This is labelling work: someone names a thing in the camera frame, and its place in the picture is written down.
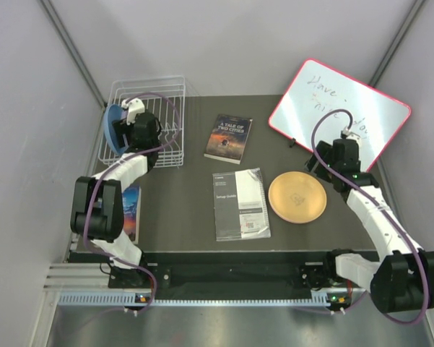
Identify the blue plate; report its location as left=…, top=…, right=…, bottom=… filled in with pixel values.
left=103, top=104, right=128, bottom=155

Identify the yellow plate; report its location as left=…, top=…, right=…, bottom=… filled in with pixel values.
left=268, top=171, right=327, bottom=216

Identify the pink plate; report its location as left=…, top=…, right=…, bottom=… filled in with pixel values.
left=279, top=214, right=321, bottom=224

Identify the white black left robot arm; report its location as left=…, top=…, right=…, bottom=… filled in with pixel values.
left=70, top=111, right=162, bottom=287

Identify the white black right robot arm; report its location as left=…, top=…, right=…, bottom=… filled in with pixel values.
left=305, top=139, right=434, bottom=314

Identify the pink framed whiteboard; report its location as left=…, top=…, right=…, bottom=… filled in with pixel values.
left=268, top=59, right=412, bottom=171

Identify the black whiteboard stand foot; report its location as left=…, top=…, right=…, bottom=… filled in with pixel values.
left=289, top=138, right=297, bottom=148

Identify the colourful sunset cover book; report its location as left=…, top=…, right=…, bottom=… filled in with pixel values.
left=122, top=186, right=142, bottom=244

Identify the Tale of Two Cities book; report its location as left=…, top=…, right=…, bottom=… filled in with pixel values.
left=204, top=114, right=253, bottom=165

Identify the Setup Guide booklet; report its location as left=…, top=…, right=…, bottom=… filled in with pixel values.
left=212, top=168, right=271, bottom=241

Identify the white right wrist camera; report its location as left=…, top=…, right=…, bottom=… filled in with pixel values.
left=340, top=127, right=362, bottom=145

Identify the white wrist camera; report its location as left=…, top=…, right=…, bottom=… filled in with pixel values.
left=340, top=127, right=362, bottom=145
left=121, top=98, right=145, bottom=125

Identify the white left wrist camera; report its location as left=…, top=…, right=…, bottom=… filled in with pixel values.
left=121, top=98, right=145, bottom=125

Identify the white wire dish rack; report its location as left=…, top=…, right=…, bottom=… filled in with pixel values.
left=108, top=76, right=186, bottom=168

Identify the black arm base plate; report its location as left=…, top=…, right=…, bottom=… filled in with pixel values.
left=69, top=252, right=346, bottom=300

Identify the blue slotted cable duct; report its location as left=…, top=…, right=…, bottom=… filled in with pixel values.
left=58, top=291, right=350, bottom=307

